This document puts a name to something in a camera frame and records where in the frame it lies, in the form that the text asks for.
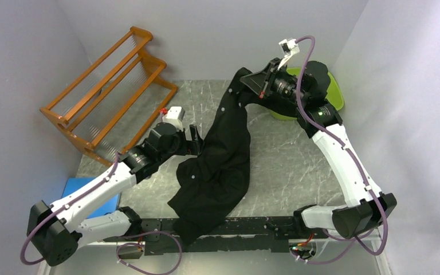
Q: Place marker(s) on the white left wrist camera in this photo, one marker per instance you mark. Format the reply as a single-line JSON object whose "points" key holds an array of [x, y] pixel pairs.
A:
{"points": [[173, 115]]}

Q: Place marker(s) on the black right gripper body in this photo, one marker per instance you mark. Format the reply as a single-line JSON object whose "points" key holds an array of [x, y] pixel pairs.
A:
{"points": [[284, 85]]}

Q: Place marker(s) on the green plastic basin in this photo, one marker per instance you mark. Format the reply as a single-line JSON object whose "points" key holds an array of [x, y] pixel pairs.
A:
{"points": [[334, 94]]}

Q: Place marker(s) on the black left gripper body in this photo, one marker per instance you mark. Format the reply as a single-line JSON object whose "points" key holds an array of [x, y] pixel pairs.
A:
{"points": [[179, 146]]}

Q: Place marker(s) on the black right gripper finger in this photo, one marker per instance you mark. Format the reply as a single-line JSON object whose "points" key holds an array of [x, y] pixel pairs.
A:
{"points": [[258, 83], [271, 66]]}

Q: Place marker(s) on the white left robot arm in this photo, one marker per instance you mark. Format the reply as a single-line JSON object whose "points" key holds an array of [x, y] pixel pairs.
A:
{"points": [[56, 231]]}

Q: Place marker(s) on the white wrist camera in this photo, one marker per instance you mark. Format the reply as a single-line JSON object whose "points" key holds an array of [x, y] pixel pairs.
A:
{"points": [[173, 115], [289, 47]]}

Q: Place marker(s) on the aluminium frame rail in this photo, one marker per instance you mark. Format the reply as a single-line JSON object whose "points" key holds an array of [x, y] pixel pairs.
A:
{"points": [[307, 250]]}

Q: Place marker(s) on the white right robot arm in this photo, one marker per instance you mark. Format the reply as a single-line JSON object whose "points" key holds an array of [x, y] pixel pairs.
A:
{"points": [[366, 206]]}

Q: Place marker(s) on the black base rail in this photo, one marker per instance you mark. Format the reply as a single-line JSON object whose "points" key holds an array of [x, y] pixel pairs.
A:
{"points": [[275, 234]]}

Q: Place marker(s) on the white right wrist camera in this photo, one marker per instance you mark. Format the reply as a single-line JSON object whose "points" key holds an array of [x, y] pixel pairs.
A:
{"points": [[289, 47]]}

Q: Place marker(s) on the orange wooden rack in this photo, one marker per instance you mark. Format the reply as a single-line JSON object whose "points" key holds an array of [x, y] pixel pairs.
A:
{"points": [[109, 107]]}

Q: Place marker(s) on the black button shirt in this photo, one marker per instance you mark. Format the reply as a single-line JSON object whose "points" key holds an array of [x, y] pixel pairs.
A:
{"points": [[214, 183]]}

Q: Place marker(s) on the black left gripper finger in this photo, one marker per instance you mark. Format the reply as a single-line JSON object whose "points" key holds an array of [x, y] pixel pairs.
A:
{"points": [[195, 135], [193, 147]]}

